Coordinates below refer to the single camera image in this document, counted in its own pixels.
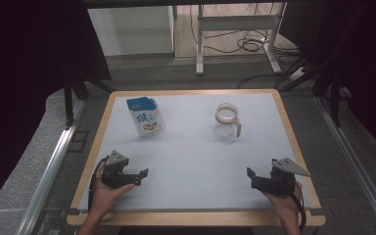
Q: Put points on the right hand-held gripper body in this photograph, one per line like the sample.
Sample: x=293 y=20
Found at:
x=280 y=182

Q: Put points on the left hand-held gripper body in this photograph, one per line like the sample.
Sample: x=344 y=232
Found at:
x=116 y=178

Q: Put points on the white and blue pouch bag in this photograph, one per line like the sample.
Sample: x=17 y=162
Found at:
x=147 y=119

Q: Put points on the glass jar with wooden rim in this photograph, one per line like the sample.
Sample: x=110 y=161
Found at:
x=226 y=119

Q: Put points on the person's left hand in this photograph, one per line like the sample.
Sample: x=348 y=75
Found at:
x=103 y=199

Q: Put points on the person's right hand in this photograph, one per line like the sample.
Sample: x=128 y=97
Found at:
x=289 y=207

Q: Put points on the white table mat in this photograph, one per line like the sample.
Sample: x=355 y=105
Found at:
x=192 y=163

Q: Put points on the black metal stand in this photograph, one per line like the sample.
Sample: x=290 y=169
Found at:
x=68 y=101
x=334 y=98

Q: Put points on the white power strip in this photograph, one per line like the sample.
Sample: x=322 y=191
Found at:
x=297 y=74

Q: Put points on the black curtain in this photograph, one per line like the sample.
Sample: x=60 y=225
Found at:
x=23 y=81
x=365 y=65

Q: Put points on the white cabinet panel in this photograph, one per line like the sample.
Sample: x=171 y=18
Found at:
x=130 y=31

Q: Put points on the aluminium floor rail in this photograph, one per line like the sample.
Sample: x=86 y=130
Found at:
x=50 y=169
x=355 y=163

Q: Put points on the white metal desk frame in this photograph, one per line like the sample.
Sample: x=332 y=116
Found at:
x=236 y=23

